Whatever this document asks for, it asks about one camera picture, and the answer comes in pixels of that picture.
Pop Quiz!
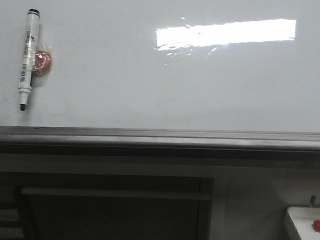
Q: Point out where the red round magnet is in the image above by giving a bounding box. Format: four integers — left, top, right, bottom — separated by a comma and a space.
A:
33, 50, 53, 73

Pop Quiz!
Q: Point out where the grey aluminium whiteboard tray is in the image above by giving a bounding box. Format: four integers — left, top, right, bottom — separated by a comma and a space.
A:
0, 126, 320, 152

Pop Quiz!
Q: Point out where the small red object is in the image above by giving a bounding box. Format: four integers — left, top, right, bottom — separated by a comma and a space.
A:
312, 219, 320, 232

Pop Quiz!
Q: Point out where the white black whiteboard marker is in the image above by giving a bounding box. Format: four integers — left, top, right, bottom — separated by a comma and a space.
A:
18, 8, 41, 112

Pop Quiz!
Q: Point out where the white box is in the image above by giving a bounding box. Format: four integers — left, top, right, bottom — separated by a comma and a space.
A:
284, 206, 320, 240

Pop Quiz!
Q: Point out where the large white whiteboard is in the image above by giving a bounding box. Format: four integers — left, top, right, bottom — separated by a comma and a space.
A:
0, 0, 320, 132

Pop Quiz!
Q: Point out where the dark cabinet with rail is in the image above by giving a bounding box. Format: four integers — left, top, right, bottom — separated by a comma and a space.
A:
0, 172, 214, 240

